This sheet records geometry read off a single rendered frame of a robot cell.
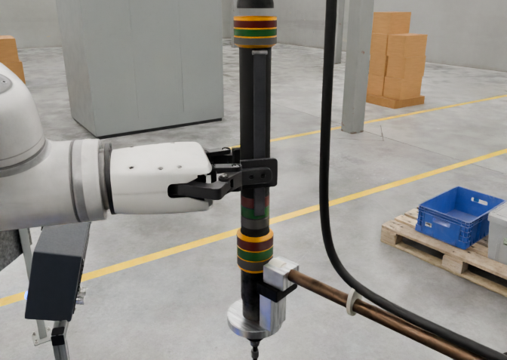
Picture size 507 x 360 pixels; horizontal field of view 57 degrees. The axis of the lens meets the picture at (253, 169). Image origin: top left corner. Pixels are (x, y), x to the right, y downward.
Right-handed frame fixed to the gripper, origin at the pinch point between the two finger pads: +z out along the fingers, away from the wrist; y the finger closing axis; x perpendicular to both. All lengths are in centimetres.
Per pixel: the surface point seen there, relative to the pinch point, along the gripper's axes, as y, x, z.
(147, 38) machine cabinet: -621, -34, 2
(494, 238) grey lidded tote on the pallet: -183, -133, 208
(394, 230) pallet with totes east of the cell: -237, -150, 168
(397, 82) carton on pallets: -685, -122, 424
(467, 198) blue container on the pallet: -249, -136, 238
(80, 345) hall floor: -179, -163, -57
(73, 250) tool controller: -59, -40, -31
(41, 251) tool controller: -58, -38, -38
